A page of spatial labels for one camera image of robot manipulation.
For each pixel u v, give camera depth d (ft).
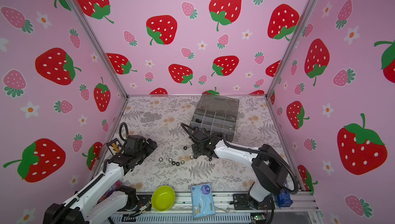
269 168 1.44
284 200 2.31
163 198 2.46
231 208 2.40
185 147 3.05
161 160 2.89
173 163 2.86
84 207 1.39
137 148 2.21
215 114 3.42
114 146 3.04
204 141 2.12
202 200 2.28
